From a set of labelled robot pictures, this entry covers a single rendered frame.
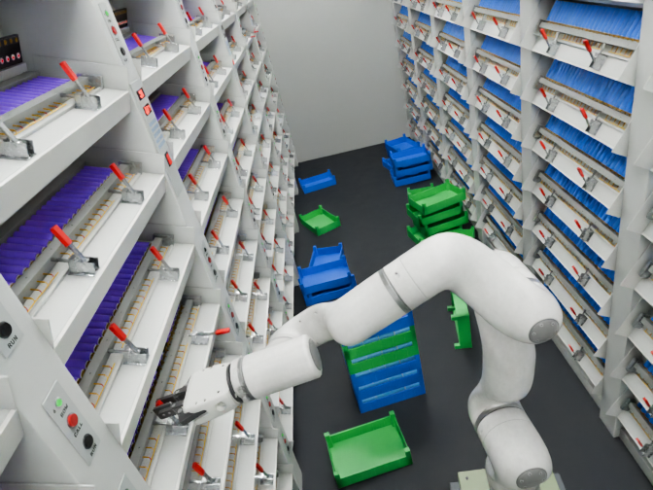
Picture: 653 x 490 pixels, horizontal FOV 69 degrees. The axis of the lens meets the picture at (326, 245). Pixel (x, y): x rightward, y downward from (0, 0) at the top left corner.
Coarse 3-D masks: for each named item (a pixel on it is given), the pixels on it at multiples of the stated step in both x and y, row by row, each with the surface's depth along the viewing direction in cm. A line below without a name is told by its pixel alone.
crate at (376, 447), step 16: (352, 432) 197; (368, 432) 199; (384, 432) 197; (400, 432) 189; (336, 448) 195; (352, 448) 194; (368, 448) 192; (384, 448) 190; (400, 448) 189; (336, 464) 189; (352, 464) 188; (368, 464) 186; (384, 464) 179; (400, 464) 181; (336, 480) 178; (352, 480) 180
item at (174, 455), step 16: (192, 288) 130; (208, 288) 131; (208, 304) 132; (192, 320) 126; (208, 320) 127; (192, 352) 116; (208, 352) 117; (176, 368) 111; (192, 368) 111; (144, 416) 98; (176, 416) 99; (160, 432) 96; (192, 432) 99; (176, 448) 93; (144, 464) 89; (160, 464) 90; (176, 464) 90; (160, 480) 87; (176, 480) 87
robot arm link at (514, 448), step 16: (496, 416) 104; (512, 416) 103; (480, 432) 106; (496, 432) 102; (512, 432) 100; (528, 432) 100; (496, 448) 100; (512, 448) 98; (528, 448) 97; (544, 448) 98; (496, 464) 100; (512, 464) 96; (528, 464) 96; (544, 464) 96; (496, 480) 104; (512, 480) 97; (528, 480) 96; (544, 480) 98
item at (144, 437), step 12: (192, 300) 129; (180, 324) 121; (180, 336) 117; (168, 360) 110; (168, 372) 106; (156, 384) 103; (156, 396) 100; (144, 420) 95; (144, 432) 92; (144, 444) 90; (132, 456) 88; (144, 456) 89
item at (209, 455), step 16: (224, 352) 143; (240, 352) 143; (224, 416) 124; (208, 432) 118; (224, 432) 119; (192, 448) 112; (208, 448) 115; (224, 448) 115; (192, 464) 103; (208, 464) 111; (224, 464) 112; (192, 480) 105; (208, 480) 105; (224, 480) 110
